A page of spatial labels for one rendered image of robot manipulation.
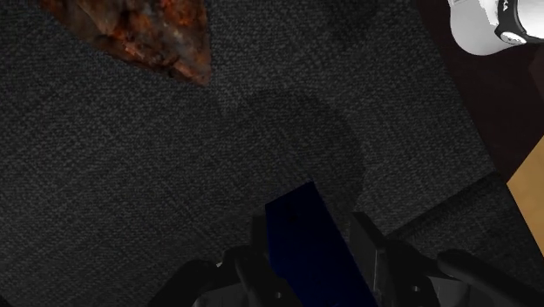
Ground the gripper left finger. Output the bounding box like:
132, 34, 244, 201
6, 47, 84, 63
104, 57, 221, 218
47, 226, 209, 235
147, 211, 303, 307

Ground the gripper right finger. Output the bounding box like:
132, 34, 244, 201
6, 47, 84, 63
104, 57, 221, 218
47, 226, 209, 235
349, 211, 544, 307

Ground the dark blue rectangular box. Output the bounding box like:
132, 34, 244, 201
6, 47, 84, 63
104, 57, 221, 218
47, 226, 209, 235
264, 181, 380, 307

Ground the dark grey fabric sofa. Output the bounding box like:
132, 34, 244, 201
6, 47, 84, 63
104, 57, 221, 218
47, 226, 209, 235
0, 0, 544, 307

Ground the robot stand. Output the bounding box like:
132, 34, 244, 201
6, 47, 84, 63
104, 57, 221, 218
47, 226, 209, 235
412, 0, 544, 183

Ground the rust brown mottled cushion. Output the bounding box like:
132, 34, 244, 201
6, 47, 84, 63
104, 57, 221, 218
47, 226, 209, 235
38, 0, 214, 87

